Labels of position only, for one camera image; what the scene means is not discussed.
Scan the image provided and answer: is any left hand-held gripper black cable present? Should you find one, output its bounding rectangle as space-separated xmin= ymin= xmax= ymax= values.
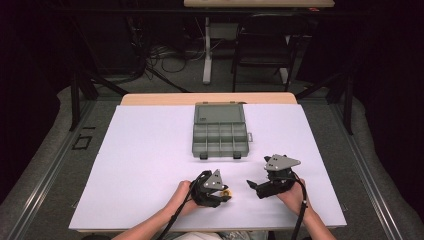
xmin=155 ymin=170 xmax=213 ymax=240

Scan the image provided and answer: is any grey plastic compartment box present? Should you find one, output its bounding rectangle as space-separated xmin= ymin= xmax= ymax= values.
xmin=191 ymin=101 xmax=254 ymax=161

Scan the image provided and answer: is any white-legged wooden desk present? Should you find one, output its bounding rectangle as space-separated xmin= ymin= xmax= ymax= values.
xmin=183 ymin=0 xmax=336 ymax=85

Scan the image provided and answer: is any right hand-held gripper black cable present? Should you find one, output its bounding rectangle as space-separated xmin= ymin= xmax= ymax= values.
xmin=288 ymin=170 xmax=310 ymax=240

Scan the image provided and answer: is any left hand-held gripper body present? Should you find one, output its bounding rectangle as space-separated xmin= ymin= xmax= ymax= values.
xmin=191 ymin=169 xmax=225 ymax=208

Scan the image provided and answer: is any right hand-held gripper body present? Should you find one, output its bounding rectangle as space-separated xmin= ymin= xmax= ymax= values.
xmin=255 ymin=153 xmax=302 ymax=200

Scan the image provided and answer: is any black metal stand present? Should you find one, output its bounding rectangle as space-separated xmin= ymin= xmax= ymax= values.
xmin=68 ymin=66 xmax=130 ymax=132
xmin=294 ymin=69 xmax=354 ymax=136

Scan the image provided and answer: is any wooden table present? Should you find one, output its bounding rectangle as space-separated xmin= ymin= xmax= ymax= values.
xmin=75 ymin=92 xmax=338 ymax=234

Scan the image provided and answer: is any hand-held gripper black cable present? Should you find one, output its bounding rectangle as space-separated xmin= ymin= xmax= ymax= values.
xmin=288 ymin=170 xmax=310 ymax=240
xmin=155 ymin=170 xmax=213 ymax=240

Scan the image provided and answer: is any white table sheet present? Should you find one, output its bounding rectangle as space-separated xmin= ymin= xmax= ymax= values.
xmin=68 ymin=103 xmax=348 ymax=232

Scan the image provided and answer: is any bundle of floor cables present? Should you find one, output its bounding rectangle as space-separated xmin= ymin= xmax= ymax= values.
xmin=126 ymin=16 xmax=192 ymax=94

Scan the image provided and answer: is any person's left hand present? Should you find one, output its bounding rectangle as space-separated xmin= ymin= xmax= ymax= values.
xmin=171 ymin=180 xmax=201 ymax=216

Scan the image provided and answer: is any black chair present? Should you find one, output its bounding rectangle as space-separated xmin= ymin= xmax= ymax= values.
xmin=230 ymin=13 xmax=309 ymax=93

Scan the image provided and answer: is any aluminium floor rail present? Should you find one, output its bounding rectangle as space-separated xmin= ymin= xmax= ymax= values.
xmin=2 ymin=99 xmax=98 ymax=240
xmin=329 ymin=99 xmax=405 ymax=240

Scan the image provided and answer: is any person's right hand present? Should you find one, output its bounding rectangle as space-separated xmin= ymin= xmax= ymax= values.
xmin=276 ymin=178 xmax=309 ymax=216

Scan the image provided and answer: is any person's clothing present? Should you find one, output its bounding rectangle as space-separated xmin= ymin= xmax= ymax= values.
xmin=164 ymin=230 xmax=269 ymax=240

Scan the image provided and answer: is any grey metal box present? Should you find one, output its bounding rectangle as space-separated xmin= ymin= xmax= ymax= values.
xmin=209 ymin=22 xmax=240 ymax=41

